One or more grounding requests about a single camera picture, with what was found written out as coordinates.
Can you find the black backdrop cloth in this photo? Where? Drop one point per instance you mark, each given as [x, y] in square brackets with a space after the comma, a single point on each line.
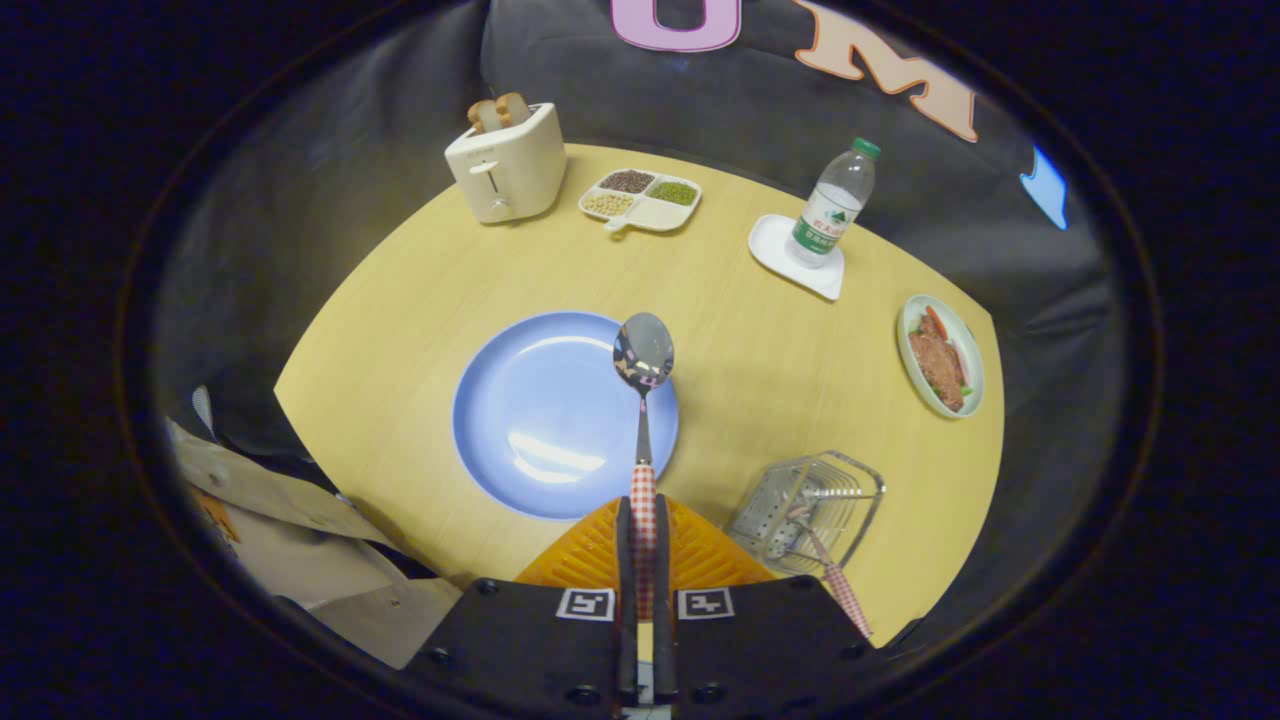
[300, 220]

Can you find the clear water bottle green cap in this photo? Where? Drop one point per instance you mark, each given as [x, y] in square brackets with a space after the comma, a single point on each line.
[830, 215]

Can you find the perforated metal cutlery basket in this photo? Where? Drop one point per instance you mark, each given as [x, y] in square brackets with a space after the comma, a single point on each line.
[770, 510]

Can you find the cream white toaster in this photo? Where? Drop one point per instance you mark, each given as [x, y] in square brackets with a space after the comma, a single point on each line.
[510, 170]

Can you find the white square coaster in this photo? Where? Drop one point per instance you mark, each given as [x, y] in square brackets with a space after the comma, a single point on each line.
[775, 245]

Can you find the brown bread slice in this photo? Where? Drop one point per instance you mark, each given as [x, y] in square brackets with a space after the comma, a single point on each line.
[514, 108]
[484, 115]

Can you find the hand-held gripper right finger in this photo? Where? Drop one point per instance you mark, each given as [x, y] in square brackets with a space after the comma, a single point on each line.
[663, 600]

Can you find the person's beige jacket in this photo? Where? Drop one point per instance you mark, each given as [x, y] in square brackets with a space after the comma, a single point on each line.
[270, 490]

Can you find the brown meat slices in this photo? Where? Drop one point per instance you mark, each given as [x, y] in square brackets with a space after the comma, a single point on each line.
[938, 365]

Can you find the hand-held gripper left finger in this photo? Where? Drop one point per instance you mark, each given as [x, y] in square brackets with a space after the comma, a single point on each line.
[624, 600]

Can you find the pale green food plate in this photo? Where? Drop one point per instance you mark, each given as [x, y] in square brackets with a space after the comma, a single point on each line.
[973, 350]

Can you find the blue round plate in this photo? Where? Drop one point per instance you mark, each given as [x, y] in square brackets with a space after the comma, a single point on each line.
[540, 400]

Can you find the white divided dish with beans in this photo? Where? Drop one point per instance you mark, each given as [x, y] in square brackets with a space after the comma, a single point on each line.
[660, 213]

